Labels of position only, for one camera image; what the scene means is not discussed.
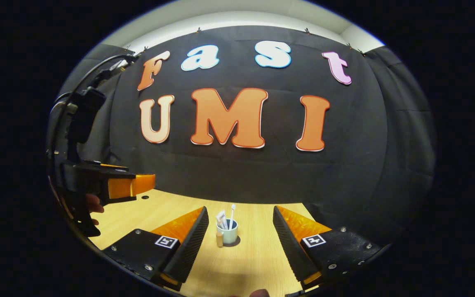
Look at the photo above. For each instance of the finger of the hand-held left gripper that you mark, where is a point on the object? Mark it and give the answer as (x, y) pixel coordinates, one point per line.
(97, 168)
(103, 189)

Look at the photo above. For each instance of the wooden desktop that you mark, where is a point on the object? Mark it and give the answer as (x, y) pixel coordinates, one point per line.
(245, 264)

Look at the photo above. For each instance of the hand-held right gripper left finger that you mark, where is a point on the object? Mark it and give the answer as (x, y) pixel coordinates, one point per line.
(192, 247)

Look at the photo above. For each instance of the white toothpaste tube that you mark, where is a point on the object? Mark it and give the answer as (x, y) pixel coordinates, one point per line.
(221, 218)

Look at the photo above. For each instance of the white toothbrush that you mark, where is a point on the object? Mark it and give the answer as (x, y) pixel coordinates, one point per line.
(233, 207)

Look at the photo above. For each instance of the pale blue cup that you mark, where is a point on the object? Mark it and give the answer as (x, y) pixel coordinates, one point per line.
(230, 236)

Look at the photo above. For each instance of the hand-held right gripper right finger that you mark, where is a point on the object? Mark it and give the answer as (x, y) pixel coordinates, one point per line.
(289, 247)

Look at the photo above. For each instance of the dark brown round coaster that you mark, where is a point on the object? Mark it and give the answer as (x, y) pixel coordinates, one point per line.
(238, 241)

